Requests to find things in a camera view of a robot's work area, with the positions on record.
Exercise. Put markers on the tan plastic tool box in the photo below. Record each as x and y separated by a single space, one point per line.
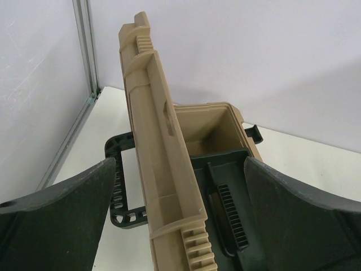
166 136

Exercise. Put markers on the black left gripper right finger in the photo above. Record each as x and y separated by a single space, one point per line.
302 227

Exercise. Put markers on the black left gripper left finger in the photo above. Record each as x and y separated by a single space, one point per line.
59 227

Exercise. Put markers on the left aluminium corner post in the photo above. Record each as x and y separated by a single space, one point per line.
82 11

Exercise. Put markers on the black tool box tray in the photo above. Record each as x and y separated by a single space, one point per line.
231 225

